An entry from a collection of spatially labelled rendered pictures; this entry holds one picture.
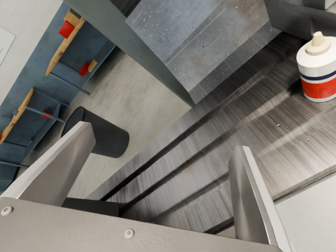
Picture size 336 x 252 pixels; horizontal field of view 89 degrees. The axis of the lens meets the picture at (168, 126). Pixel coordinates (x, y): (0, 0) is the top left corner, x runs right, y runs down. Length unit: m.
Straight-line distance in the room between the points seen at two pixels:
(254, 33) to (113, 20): 0.36
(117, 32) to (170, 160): 0.38
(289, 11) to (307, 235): 0.34
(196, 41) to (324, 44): 0.33
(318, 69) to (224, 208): 0.22
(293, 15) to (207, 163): 0.27
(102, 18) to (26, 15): 4.19
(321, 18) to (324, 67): 0.10
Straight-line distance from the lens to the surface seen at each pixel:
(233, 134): 0.34
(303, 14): 0.36
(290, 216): 0.37
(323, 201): 0.37
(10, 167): 7.50
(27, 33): 4.82
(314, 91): 0.30
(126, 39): 0.57
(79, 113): 2.28
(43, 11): 4.61
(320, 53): 0.25
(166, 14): 0.53
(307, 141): 0.30
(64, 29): 4.01
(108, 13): 0.55
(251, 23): 0.54
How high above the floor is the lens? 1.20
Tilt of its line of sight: 42 degrees down
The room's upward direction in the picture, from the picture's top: 59 degrees counter-clockwise
